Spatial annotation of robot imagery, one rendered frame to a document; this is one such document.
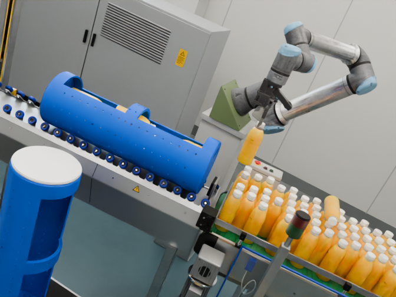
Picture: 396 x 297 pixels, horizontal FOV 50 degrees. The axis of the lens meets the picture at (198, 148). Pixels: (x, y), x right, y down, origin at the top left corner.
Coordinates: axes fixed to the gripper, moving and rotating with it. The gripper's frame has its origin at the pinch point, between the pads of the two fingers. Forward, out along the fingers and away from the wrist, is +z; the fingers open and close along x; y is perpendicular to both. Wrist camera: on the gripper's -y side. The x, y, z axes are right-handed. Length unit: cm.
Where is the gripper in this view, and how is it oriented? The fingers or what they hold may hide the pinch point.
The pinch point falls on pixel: (260, 123)
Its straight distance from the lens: 196.5
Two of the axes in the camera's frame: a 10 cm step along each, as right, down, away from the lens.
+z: -3.6, 8.5, 3.9
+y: -9.0, -4.3, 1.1
